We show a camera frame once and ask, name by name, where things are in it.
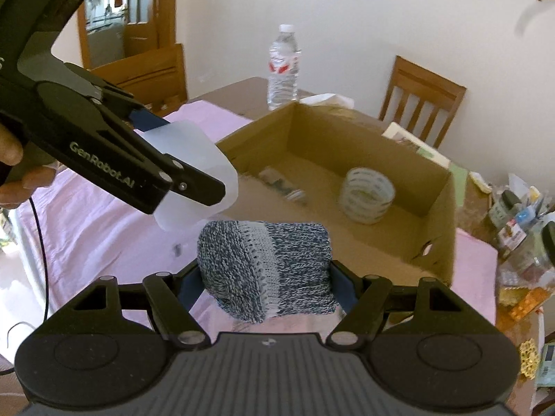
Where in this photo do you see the brown cardboard box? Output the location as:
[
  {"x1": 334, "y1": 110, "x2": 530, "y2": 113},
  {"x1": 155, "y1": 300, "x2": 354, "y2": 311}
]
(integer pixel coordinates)
[{"x1": 215, "y1": 101, "x2": 458, "y2": 289}]

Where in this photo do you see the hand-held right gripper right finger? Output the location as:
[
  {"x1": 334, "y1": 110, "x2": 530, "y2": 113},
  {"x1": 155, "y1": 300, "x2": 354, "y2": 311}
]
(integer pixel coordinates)
[{"x1": 326, "y1": 260, "x2": 471, "y2": 352}]

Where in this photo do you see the small jar dark lid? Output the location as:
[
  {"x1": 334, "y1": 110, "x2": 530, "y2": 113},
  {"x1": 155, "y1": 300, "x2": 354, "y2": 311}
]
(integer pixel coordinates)
[{"x1": 489, "y1": 190, "x2": 523, "y2": 228}]

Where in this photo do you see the pale green book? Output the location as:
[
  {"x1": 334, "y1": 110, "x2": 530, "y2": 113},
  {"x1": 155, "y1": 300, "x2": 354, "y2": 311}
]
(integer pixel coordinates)
[{"x1": 449, "y1": 162, "x2": 468, "y2": 202}]

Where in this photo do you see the white tissue paper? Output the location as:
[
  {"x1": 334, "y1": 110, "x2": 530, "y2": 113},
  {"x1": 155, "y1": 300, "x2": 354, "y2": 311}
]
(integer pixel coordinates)
[{"x1": 299, "y1": 93, "x2": 354, "y2": 109}]

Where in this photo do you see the orange patterned packet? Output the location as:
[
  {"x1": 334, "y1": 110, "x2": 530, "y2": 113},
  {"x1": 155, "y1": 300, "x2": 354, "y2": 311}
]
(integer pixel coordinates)
[{"x1": 503, "y1": 286, "x2": 547, "y2": 321}]

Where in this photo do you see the green printed packet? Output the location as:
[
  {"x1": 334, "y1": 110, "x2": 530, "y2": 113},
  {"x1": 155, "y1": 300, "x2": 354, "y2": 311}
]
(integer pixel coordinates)
[{"x1": 535, "y1": 342, "x2": 555, "y2": 388}]

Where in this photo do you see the translucent white plastic container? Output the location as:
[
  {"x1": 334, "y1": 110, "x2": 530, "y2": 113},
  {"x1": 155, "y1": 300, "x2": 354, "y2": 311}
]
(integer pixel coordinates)
[{"x1": 134, "y1": 120, "x2": 240, "y2": 231}]

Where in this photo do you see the wooden glass-paned door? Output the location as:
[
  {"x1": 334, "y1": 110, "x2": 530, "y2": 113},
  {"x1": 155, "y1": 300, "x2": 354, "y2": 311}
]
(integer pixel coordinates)
[{"x1": 76, "y1": 0, "x2": 178, "y2": 70}]

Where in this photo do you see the black cable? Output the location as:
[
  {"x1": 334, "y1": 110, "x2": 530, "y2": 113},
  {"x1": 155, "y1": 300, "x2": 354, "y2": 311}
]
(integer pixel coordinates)
[{"x1": 0, "y1": 198, "x2": 49, "y2": 375}]

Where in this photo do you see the clear plastic water bottle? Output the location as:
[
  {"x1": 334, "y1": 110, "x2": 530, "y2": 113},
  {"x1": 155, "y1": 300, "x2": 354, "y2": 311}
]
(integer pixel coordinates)
[{"x1": 266, "y1": 25, "x2": 302, "y2": 111}]

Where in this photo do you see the yellow lace coaster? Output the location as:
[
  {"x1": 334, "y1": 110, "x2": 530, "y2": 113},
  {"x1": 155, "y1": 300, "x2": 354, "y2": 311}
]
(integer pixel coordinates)
[{"x1": 518, "y1": 340, "x2": 540, "y2": 375}]

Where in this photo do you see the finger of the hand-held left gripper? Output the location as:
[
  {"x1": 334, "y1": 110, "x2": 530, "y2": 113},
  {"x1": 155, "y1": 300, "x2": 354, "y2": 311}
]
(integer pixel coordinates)
[
  {"x1": 93, "y1": 81, "x2": 171, "y2": 133},
  {"x1": 93, "y1": 97, "x2": 227, "y2": 207}
]

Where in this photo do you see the person's left hand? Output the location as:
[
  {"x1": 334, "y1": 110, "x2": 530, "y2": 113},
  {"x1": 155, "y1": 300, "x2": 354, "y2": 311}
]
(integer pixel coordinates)
[{"x1": 0, "y1": 120, "x2": 58, "y2": 209}]

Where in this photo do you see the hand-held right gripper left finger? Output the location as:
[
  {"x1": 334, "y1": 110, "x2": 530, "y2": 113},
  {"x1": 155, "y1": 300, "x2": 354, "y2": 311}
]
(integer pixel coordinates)
[{"x1": 74, "y1": 266, "x2": 209, "y2": 350}]

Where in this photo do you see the small white wrapped packet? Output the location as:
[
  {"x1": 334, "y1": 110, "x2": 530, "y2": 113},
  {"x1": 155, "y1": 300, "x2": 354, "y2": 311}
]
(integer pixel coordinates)
[{"x1": 468, "y1": 172, "x2": 493, "y2": 193}]

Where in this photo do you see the blue-grey knitted sock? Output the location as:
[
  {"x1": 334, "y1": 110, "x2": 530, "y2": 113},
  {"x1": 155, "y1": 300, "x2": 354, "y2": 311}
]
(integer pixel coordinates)
[{"x1": 197, "y1": 220, "x2": 338, "y2": 324}]

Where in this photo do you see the pink tablecloth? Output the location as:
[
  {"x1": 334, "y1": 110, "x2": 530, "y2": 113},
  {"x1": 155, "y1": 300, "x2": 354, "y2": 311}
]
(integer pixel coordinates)
[{"x1": 11, "y1": 101, "x2": 498, "y2": 356}]

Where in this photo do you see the small printed packet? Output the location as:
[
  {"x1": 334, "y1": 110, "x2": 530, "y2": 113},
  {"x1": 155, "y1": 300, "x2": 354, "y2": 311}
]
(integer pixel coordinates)
[{"x1": 259, "y1": 168, "x2": 308, "y2": 204}]

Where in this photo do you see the brown wooden desktop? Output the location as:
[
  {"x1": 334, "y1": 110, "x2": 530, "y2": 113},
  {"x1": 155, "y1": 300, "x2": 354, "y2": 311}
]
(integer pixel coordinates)
[{"x1": 186, "y1": 76, "x2": 555, "y2": 404}]

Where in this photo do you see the wooden slat-back chair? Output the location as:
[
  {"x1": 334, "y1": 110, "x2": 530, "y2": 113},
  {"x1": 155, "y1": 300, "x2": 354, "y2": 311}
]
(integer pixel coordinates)
[{"x1": 378, "y1": 55, "x2": 468, "y2": 149}]

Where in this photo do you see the white printed booklet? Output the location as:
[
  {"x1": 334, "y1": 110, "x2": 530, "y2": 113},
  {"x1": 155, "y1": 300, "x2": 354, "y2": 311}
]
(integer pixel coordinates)
[{"x1": 382, "y1": 122, "x2": 452, "y2": 167}]

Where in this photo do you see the clear tape roll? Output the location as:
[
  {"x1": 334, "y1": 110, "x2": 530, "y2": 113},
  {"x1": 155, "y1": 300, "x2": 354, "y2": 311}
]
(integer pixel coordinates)
[{"x1": 338, "y1": 167, "x2": 396, "y2": 225}]

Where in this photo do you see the large clear jar black lid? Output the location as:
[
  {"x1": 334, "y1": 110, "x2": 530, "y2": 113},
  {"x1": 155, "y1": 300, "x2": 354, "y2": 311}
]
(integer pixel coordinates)
[{"x1": 498, "y1": 220, "x2": 555, "y2": 289}]

